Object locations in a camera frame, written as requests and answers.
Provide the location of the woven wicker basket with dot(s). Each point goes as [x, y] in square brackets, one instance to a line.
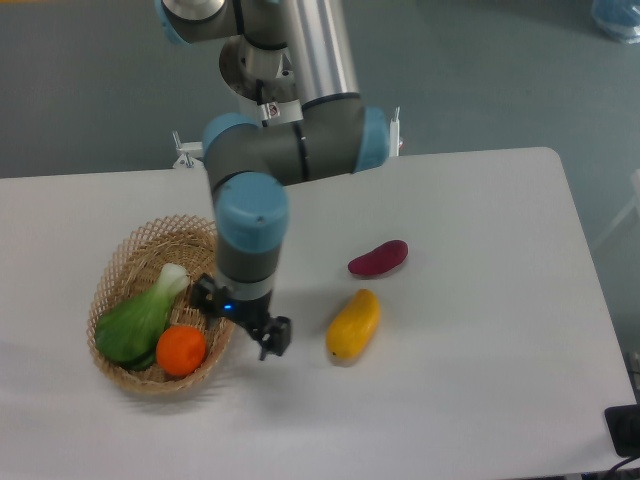
[188, 241]

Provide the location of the green bok choy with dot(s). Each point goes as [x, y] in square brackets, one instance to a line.
[127, 335]

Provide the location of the purple sweet potato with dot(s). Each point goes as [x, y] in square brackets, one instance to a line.
[380, 260]

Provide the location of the blue bag in corner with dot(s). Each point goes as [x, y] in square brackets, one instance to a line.
[617, 18]

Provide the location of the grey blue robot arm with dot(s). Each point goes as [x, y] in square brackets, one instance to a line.
[293, 60]

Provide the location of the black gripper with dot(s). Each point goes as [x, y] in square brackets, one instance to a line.
[273, 334]

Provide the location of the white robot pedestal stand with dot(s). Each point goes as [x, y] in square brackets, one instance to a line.
[263, 82]

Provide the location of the black device at table edge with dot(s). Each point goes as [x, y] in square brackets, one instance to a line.
[623, 426]

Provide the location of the orange fruit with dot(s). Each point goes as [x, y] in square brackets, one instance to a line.
[180, 350]

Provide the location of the yellow mango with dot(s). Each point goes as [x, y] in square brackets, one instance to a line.
[353, 327]

